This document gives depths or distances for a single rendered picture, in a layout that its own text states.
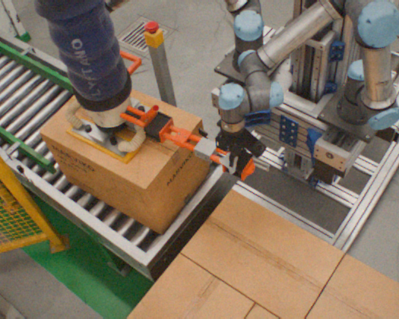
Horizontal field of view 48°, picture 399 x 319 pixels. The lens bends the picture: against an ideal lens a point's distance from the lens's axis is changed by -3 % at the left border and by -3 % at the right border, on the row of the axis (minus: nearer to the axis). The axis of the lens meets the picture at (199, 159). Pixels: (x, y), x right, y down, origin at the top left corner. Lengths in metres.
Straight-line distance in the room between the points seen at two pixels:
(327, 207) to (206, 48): 1.72
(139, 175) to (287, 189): 1.04
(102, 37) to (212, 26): 2.39
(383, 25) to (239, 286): 1.20
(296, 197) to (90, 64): 1.42
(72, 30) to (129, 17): 2.64
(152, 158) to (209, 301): 0.64
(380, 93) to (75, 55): 0.99
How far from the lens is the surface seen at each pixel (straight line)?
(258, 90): 1.40
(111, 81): 1.70
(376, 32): 1.31
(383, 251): 2.75
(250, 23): 1.87
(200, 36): 3.82
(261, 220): 2.12
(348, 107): 1.79
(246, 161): 1.61
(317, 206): 2.56
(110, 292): 2.67
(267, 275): 2.01
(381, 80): 1.50
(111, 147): 1.90
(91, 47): 1.58
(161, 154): 1.86
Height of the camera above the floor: 2.42
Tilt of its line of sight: 54 degrees down
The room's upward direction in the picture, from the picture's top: 10 degrees counter-clockwise
